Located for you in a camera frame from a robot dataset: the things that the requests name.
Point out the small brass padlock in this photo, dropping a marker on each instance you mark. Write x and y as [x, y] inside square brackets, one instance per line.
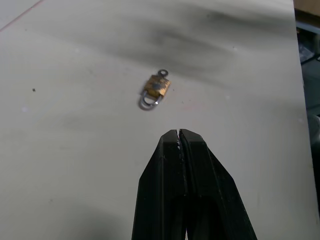
[155, 89]

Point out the silver key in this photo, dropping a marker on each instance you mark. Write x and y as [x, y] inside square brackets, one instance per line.
[163, 72]

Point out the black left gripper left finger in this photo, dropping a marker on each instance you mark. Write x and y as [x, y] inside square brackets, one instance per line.
[160, 190]

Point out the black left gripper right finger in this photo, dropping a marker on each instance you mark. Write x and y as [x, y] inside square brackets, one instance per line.
[212, 195]

